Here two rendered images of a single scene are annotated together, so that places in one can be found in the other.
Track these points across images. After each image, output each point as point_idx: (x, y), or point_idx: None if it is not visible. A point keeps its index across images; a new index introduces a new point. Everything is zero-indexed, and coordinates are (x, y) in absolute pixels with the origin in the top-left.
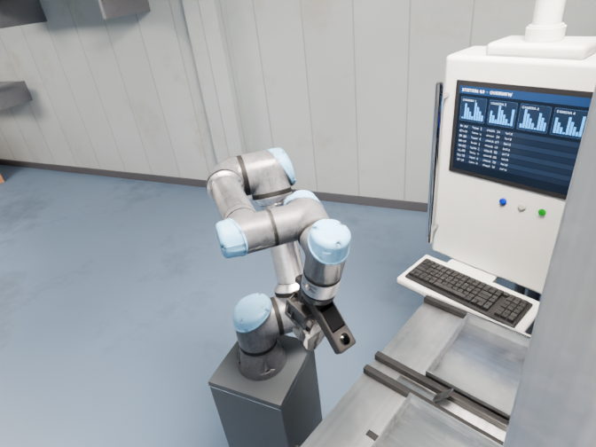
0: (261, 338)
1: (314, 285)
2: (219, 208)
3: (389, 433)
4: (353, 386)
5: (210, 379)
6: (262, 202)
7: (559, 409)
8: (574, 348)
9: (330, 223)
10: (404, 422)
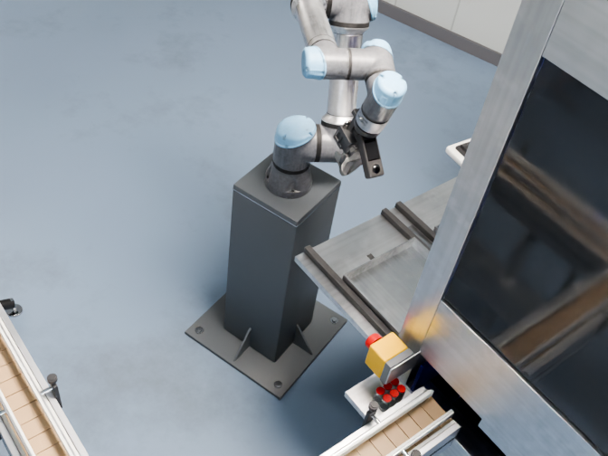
0: (297, 157)
1: (366, 118)
2: (305, 31)
3: (386, 260)
4: (368, 221)
5: (236, 183)
6: (337, 30)
7: (465, 197)
8: (475, 167)
9: (394, 76)
10: (401, 257)
